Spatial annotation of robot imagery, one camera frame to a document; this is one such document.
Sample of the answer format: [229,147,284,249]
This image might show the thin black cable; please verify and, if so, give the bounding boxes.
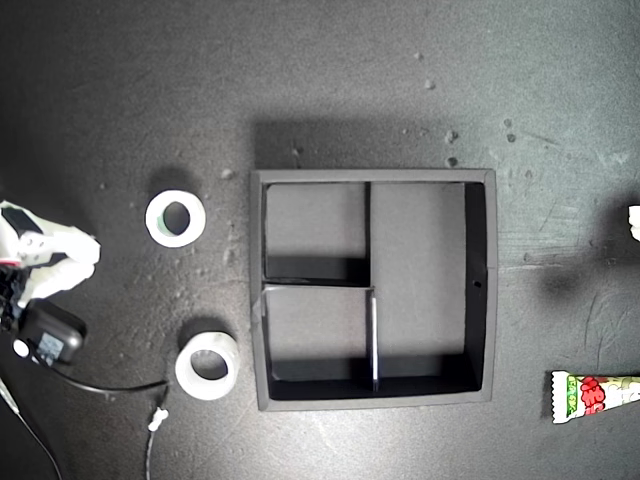
[9,404,64,480]

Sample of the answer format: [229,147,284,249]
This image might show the white tape roll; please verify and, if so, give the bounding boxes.
[174,332,241,401]
[144,189,208,248]

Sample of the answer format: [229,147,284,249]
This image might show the snack bar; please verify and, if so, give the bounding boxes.
[549,369,640,425]

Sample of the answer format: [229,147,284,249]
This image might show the black camera cable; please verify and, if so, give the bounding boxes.
[47,362,171,394]

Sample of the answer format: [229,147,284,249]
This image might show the thin grey cable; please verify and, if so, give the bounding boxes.
[143,424,157,480]

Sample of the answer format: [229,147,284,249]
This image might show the black tray with wells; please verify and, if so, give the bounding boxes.
[248,168,500,412]

